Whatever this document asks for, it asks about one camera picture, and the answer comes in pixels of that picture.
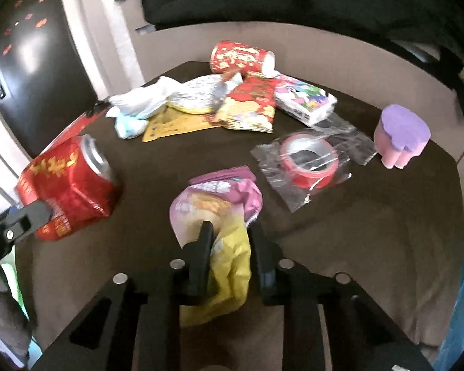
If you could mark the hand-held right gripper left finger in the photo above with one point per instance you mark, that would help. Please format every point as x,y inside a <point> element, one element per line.
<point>207,241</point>

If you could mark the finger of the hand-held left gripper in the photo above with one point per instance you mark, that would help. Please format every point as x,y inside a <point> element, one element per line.
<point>27,218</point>

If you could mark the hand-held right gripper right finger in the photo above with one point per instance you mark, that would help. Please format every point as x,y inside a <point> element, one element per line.
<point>257,247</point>

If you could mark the purple yellow snack bag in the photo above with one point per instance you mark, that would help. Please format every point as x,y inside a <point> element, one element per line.
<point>216,205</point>

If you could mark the crushed red drink can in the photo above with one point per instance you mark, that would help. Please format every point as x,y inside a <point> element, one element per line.
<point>73,185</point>

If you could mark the round silver foil lid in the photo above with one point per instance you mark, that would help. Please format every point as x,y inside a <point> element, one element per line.
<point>197,92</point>

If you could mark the red tape in plastic bag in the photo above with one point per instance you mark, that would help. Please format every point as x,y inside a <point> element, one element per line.
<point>278,195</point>

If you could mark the red tape roll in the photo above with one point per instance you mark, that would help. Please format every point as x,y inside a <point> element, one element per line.
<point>313,181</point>

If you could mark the red flat box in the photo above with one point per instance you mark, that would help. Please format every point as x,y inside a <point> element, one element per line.
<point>75,125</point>

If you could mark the yellow flat packet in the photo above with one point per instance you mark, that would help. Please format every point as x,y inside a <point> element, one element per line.
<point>170,126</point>

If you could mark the red snack bag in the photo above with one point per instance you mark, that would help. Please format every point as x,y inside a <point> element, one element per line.
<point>247,104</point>

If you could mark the black glossy appliance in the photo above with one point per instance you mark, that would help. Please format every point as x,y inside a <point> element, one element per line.
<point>34,65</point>

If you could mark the crumpled white blue wrapper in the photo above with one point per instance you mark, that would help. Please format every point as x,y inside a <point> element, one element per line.
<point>143,100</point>

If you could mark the cartoon print tissue pack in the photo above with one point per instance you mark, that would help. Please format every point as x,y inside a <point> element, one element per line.
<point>305,98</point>

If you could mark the red can lying down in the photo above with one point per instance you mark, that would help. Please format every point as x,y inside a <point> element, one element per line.
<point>236,58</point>

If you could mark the pink purple foam block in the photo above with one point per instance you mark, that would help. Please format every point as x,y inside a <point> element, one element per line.
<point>402,127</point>

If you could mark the beige sofa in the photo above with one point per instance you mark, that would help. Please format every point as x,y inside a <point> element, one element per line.
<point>170,50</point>

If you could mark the blue plastic bag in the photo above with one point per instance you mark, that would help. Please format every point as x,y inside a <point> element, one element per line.
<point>460,317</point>

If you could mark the black cloth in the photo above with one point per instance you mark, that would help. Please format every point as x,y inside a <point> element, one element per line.
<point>294,0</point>

